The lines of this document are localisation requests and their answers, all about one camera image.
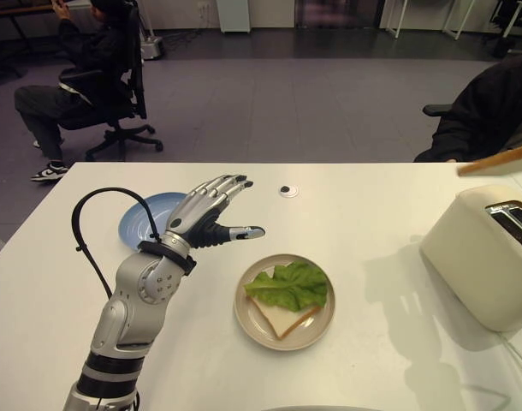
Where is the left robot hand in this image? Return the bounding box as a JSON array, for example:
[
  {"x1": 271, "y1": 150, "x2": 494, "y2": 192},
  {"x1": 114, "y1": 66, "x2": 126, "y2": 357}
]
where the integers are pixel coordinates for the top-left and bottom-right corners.
[{"x1": 160, "y1": 173, "x2": 267, "y2": 257}]

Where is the blue plate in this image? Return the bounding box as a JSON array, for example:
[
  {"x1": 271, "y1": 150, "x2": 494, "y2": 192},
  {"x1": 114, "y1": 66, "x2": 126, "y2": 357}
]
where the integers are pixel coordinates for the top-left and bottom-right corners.
[{"x1": 118, "y1": 191, "x2": 189, "y2": 251}]

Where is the green lettuce leaf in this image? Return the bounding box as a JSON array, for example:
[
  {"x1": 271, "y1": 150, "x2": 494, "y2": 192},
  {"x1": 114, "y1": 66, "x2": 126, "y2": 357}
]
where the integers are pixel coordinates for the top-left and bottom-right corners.
[{"x1": 242, "y1": 261, "x2": 329, "y2": 312}]

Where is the beige plate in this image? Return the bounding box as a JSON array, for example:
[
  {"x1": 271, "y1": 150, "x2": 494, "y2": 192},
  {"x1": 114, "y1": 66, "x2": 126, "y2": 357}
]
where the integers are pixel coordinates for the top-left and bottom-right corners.
[{"x1": 234, "y1": 253, "x2": 336, "y2": 353}]

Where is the person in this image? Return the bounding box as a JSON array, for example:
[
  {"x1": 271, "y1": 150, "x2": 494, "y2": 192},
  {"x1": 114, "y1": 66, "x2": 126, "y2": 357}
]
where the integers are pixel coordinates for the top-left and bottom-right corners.
[
  {"x1": 413, "y1": 52, "x2": 522, "y2": 164},
  {"x1": 13, "y1": 0, "x2": 136, "y2": 183}
]

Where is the cream toaster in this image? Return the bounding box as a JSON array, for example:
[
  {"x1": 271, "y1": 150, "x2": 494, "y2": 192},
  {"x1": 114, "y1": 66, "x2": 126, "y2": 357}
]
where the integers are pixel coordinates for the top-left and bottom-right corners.
[{"x1": 419, "y1": 184, "x2": 522, "y2": 334}]

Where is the black cable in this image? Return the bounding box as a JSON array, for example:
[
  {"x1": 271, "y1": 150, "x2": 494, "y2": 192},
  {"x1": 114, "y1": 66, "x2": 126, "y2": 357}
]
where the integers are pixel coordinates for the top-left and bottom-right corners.
[{"x1": 70, "y1": 186, "x2": 164, "y2": 301}]

